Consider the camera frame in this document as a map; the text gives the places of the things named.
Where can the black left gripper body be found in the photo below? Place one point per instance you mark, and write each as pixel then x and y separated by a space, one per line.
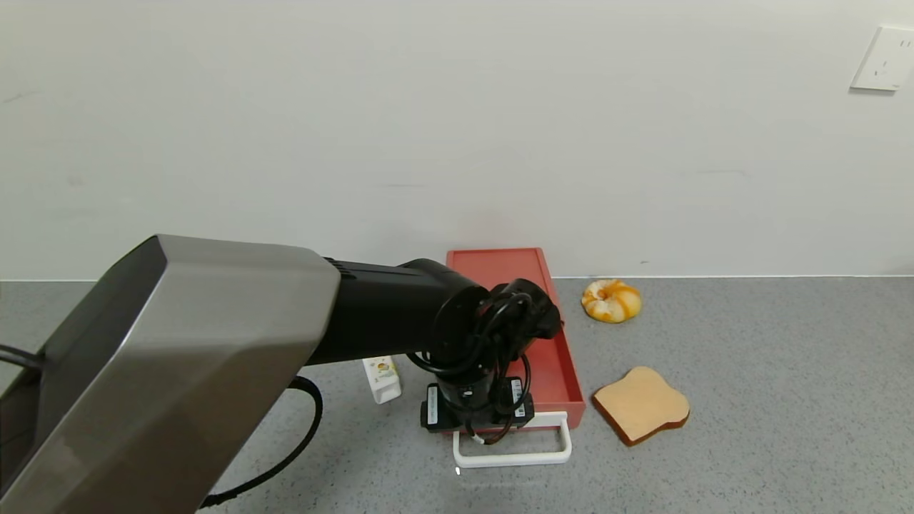
pixel 477 412

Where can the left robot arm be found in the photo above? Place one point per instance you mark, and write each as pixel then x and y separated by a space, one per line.
pixel 214 343

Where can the red drawer cabinet shell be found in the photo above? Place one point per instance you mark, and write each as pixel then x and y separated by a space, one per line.
pixel 500 264

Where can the small white milk carton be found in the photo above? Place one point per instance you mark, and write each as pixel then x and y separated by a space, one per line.
pixel 384 382

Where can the toast bread slice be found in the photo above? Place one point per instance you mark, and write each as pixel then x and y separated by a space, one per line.
pixel 639 403

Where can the orange striped bagel bread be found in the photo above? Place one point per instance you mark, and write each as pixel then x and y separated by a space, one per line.
pixel 610 303

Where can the white wall socket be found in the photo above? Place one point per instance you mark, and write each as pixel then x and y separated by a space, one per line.
pixel 885 61

